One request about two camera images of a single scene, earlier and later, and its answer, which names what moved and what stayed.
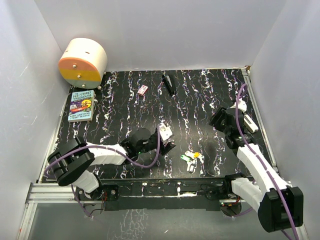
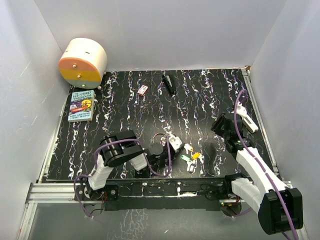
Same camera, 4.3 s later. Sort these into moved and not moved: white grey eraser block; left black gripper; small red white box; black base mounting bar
Moved: left black gripper
Not moved: white grey eraser block; small red white box; black base mounting bar
